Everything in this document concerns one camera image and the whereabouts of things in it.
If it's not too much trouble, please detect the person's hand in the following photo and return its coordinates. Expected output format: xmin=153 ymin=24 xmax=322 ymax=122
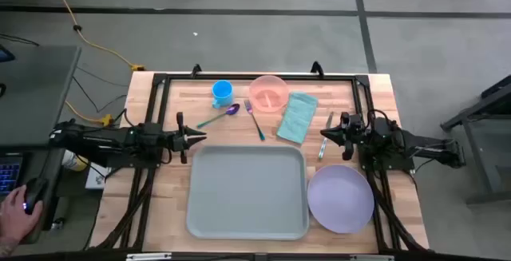
xmin=0 ymin=184 xmax=44 ymax=250

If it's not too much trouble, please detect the yellow extension cable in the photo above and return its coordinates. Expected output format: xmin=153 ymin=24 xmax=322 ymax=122
xmin=65 ymin=100 xmax=115 ymax=128
xmin=43 ymin=0 xmax=147 ymax=73

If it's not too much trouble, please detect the blue plastic cup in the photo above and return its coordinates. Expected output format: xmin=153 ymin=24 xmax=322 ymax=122
xmin=211 ymin=79 xmax=235 ymax=109

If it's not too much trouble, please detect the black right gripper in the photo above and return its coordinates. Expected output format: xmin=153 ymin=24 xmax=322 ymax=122
xmin=320 ymin=112 xmax=365 ymax=161

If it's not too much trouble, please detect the iridescent purple teal fork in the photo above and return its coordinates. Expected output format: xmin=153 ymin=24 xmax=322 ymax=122
xmin=244 ymin=99 xmax=266 ymax=142

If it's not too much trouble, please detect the pink translucent bowl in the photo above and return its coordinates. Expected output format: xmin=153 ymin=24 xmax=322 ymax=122
xmin=248 ymin=74 xmax=290 ymax=113

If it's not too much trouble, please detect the knife with teal patterned handle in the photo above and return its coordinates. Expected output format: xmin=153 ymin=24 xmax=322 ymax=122
xmin=318 ymin=111 xmax=335 ymax=160

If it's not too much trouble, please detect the silver metal bracket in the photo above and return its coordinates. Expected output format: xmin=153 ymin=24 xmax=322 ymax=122
xmin=126 ymin=252 xmax=172 ymax=261

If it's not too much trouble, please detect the teal cloth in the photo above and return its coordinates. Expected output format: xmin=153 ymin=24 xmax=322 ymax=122
xmin=276 ymin=91 xmax=319 ymax=145

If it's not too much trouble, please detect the lavender plate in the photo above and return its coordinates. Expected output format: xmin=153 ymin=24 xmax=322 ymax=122
xmin=307 ymin=164 xmax=375 ymax=235

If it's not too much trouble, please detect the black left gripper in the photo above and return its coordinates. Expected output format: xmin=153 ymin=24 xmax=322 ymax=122
xmin=158 ymin=112 xmax=208 ymax=164

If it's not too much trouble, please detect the small screen device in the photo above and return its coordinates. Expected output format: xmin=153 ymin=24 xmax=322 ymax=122
xmin=0 ymin=44 xmax=16 ymax=63

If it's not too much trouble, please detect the dark side stand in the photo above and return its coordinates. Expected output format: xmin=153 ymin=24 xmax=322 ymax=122
xmin=440 ymin=74 xmax=511 ymax=206

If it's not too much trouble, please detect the grey desk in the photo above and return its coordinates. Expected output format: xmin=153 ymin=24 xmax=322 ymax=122
xmin=0 ymin=45 xmax=83 ymax=246

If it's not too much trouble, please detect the white box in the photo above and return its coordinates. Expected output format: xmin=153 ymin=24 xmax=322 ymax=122
xmin=85 ymin=164 xmax=113 ymax=191

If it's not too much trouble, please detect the iridescent purple teal spoon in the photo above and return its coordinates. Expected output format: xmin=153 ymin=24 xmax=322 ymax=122
xmin=196 ymin=103 xmax=241 ymax=130

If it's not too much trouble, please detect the black computer mouse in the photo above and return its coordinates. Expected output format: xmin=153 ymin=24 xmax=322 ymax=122
xmin=22 ymin=176 xmax=49 ymax=216

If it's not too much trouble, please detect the person's forearm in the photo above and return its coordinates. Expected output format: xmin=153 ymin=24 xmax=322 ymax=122
xmin=0 ymin=235 xmax=19 ymax=259

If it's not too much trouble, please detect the white yellow bottle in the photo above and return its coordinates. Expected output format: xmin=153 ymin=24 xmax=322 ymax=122
xmin=61 ymin=148 xmax=89 ymax=173

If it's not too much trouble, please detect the backlit keyboard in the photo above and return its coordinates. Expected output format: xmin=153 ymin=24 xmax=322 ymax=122
xmin=0 ymin=155 xmax=24 ymax=196

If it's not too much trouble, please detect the grey plastic tray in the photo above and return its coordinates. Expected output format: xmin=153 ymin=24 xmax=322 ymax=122
xmin=186 ymin=144 xmax=311 ymax=241

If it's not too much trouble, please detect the thin black floor cable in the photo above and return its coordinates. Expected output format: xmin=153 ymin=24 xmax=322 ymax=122
xmin=0 ymin=33 xmax=41 ymax=48

